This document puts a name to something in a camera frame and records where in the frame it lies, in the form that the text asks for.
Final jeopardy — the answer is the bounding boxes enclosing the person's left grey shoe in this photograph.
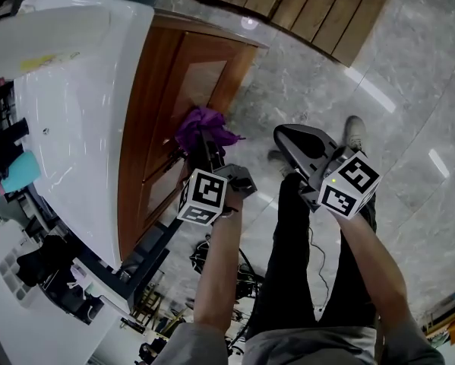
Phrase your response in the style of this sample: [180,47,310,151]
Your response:
[267,149,291,174]

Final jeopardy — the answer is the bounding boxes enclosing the person's grey shirt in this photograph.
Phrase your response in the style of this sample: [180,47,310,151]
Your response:
[150,309,445,365]

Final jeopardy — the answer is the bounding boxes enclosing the brown wooden cabinet door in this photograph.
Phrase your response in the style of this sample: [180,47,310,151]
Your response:
[139,154,193,243]
[162,31,259,155]

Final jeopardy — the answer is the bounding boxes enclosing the black metal stand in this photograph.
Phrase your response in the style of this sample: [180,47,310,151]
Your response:
[73,217,185,313]

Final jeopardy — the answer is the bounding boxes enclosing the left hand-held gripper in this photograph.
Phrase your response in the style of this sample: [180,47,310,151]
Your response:
[176,129,258,227]

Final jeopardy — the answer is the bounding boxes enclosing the teal cup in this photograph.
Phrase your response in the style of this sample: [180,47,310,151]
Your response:
[0,149,43,194]

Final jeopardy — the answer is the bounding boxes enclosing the person's right forearm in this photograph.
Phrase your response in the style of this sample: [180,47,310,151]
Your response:
[337,203,409,321]

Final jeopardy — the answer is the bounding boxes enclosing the dark wooden slatted platform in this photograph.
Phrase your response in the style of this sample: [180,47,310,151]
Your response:
[180,0,398,68]

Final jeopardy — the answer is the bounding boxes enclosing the person's left forearm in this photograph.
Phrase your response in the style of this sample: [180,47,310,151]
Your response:
[192,194,245,329]

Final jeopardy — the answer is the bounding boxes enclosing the person's black trousers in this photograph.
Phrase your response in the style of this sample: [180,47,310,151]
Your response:
[245,172,379,340]

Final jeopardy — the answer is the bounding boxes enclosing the black cable bundle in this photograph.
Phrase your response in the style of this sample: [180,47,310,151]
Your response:
[189,237,264,321]

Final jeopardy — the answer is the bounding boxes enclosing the purple cloth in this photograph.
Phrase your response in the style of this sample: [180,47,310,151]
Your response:
[175,106,247,156]

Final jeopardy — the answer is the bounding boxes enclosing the person's right grey shoe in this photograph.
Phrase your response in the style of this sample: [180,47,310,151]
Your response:
[343,115,367,152]

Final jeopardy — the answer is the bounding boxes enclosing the brown wooden cabinet frame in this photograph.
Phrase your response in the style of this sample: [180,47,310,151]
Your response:
[116,8,270,262]

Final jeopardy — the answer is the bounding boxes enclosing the black bag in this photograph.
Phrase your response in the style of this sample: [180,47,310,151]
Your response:
[16,233,78,289]

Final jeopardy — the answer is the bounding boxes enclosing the person's grey shoe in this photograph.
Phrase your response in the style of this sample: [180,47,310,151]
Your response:
[343,115,367,152]
[267,149,291,174]

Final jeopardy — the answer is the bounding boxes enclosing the white storage unit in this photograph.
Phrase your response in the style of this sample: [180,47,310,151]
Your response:
[0,221,126,365]

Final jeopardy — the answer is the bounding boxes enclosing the white ceramic washbasin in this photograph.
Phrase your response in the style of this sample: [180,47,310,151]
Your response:
[0,0,155,272]

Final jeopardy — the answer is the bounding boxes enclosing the thin black cable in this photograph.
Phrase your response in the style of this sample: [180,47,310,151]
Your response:
[308,225,330,313]

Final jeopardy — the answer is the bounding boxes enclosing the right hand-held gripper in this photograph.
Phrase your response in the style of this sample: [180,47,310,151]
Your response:
[273,123,383,220]

